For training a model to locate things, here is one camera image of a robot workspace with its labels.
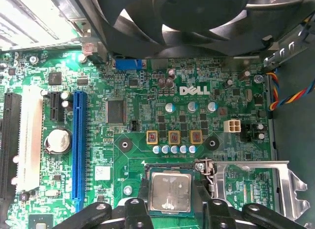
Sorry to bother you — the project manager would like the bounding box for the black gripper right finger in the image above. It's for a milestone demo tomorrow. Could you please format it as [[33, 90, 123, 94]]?
[[195, 180, 308, 229]]

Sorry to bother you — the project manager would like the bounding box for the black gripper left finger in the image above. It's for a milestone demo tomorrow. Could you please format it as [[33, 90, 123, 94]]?
[[52, 185, 155, 229]]

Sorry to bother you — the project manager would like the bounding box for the silver CPU green edge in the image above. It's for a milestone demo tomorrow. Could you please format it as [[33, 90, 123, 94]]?
[[147, 168, 195, 216]]

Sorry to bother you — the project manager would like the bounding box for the CPU socket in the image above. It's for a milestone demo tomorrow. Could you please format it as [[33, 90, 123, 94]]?
[[142, 162, 197, 217]]

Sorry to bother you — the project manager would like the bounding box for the metal socket cover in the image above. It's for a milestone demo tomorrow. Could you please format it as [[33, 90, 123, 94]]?
[[194, 159, 310, 215]]

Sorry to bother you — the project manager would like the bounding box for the metal locking lever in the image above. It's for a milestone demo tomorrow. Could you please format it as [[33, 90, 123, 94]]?
[[203, 159, 216, 194]]

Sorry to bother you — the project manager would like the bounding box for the blue expansion slot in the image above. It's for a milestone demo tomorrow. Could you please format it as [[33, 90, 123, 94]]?
[[71, 90, 89, 214]]

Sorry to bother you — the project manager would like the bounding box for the white four pin socket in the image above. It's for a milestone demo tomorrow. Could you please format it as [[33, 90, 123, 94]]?
[[224, 119, 241, 133]]

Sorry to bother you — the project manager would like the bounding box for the green motherboard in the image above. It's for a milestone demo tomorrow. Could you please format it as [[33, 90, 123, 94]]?
[[0, 50, 278, 229]]

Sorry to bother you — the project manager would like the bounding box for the black PC case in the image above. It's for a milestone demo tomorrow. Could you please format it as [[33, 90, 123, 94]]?
[[0, 0, 315, 229]]

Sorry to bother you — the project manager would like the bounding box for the round coin battery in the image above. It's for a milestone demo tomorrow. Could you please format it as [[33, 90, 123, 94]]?
[[43, 129, 72, 155]]

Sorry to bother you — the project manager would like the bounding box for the white expansion slot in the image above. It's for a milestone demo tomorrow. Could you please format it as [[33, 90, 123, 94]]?
[[16, 87, 44, 193]]

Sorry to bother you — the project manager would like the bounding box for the short black expansion slot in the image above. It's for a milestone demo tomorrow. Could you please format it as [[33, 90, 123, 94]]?
[[50, 92, 62, 121]]

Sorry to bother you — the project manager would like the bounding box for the long black expansion slot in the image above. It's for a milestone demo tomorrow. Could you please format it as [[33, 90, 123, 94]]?
[[0, 92, 22, 201]]

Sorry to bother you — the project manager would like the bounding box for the blue port connector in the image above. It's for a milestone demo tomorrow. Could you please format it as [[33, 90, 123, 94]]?
[[113, 58, 145, 71]]

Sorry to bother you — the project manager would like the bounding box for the black case fan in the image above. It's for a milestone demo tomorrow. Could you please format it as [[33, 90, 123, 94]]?
[[83, 0, 315, 60]]

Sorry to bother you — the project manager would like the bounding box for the thin multicolour wire bundle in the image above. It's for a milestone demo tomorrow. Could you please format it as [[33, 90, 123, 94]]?
[[267, 71, 315, 112]]

